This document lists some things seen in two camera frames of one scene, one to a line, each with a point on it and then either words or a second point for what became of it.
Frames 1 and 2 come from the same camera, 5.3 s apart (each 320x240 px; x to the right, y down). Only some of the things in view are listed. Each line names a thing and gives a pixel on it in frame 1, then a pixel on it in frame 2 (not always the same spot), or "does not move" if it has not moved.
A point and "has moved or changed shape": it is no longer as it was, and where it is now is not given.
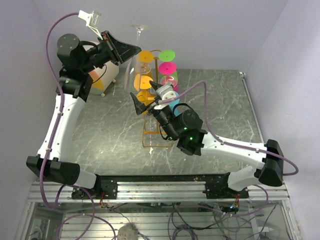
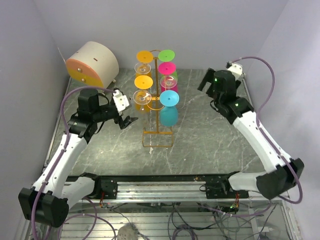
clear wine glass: x=169 y=79 does not move
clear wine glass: x=142 y=68 does not move
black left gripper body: x=102 y=55 -> x=107 y=113
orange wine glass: x=142 y=83 does not move
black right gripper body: x=163 y=117 -> x=210 y=78
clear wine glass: x=138 y=70 has moved or changed shape
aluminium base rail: x=155 y=192 does not move
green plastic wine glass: x=167 y=55 does not move
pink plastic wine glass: x=167 y=68 does not move
